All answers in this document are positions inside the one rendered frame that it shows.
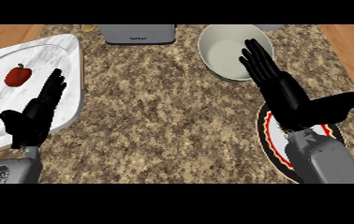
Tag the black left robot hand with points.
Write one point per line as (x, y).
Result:
(33, 115)

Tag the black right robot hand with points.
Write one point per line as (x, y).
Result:
(287, 99)

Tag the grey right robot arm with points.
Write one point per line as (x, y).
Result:
(317, 157)

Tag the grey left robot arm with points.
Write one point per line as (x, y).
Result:
(22, 168)

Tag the pale green bowl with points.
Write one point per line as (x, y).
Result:
(225, 51)

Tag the white marble cutting board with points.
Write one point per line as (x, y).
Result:
(38, 77)

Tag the red bell pepper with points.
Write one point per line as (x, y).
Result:
(17, 76)

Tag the grey appliance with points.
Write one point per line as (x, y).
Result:
(137, 34)

